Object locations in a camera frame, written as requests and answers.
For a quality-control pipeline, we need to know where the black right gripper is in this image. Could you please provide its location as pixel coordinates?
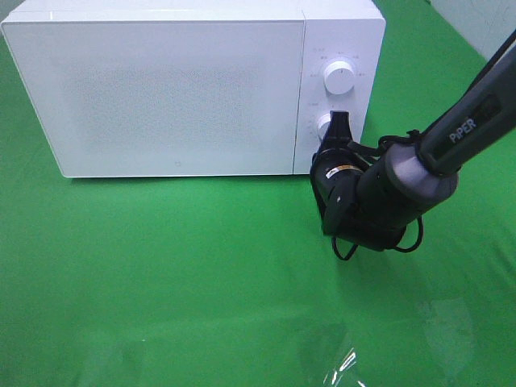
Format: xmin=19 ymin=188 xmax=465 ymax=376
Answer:
xmin=310 ymin=110 xmax=369 ymax=202

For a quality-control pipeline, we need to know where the white round knob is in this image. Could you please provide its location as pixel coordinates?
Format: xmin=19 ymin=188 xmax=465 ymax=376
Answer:
xmin=317 ymin=113 xmax=331 ymax=141
xmin=323 ymin=60 xmax=355 ymax=95

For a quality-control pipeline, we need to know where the white microwave door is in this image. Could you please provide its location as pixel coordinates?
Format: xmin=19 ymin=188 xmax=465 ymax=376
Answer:
xmin=2 ymin=22 xmax=304 ymax=177

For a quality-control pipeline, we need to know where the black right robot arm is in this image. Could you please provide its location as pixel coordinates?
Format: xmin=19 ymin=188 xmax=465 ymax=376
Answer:
xmin=310 ymin=34 xmax=515 ymax=260

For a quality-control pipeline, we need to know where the white microwave oven body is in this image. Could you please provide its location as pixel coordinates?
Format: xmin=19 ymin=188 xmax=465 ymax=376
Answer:
xmin=1 ymin=1 xmax=385 ymax=174

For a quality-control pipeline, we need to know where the clear plastic wrap piece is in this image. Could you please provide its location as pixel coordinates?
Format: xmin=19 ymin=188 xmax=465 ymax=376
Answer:
xmin=298 ymin=322 xmax=368 ymax=386

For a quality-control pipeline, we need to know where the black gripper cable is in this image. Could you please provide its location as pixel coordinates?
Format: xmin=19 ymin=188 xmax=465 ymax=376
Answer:
xmin=331 ymin=128 xmax=424 ymax=261

